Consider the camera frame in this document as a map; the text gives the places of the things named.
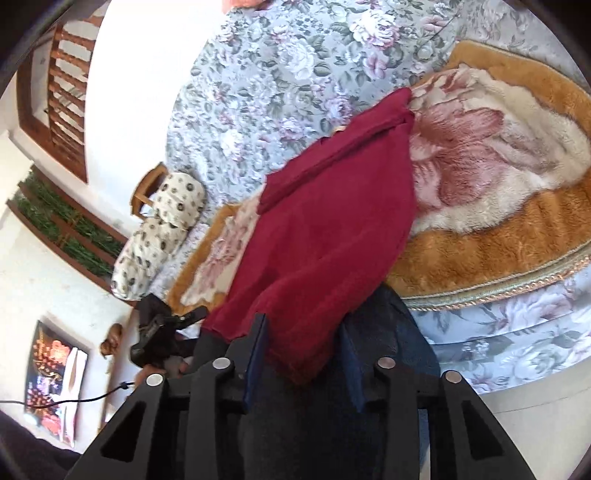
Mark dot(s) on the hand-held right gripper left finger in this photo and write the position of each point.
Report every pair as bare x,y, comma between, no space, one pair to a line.
256,350

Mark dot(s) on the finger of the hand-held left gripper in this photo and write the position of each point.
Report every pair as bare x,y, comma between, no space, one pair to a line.
191,316

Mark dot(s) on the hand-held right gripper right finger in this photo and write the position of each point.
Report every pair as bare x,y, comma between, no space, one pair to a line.
354,369

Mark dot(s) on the dark red sweater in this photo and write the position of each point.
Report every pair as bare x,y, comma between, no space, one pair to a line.
323,230

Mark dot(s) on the person's left hand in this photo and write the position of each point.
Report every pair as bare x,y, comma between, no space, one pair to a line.
150,373

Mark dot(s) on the blue denim trousers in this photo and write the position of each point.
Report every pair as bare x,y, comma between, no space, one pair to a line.
401,332

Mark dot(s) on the cream medallion print pillow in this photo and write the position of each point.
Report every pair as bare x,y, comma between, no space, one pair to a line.
143,258
180,198

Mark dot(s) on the wooden rack with green plants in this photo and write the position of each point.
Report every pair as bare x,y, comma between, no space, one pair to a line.
69,230

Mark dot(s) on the wooden chair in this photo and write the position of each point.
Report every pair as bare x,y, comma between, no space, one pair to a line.
150,177

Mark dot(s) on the dark cloth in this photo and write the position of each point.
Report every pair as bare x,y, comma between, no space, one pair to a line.
27,452

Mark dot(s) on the wooden shuttered window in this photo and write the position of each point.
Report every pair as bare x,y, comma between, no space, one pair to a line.
64,115

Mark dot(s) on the floral bedsheet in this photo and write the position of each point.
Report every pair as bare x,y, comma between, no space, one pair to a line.
277,69

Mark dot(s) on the beige floral fleece blanket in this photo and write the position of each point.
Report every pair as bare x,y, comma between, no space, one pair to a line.
485,138

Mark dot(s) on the pink cloth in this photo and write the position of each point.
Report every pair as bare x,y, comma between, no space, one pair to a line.
244,3

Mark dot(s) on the wooden wall ornament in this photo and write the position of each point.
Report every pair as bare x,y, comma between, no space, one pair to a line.
113,339

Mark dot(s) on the wall poster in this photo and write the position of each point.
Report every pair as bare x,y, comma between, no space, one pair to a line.
51,383

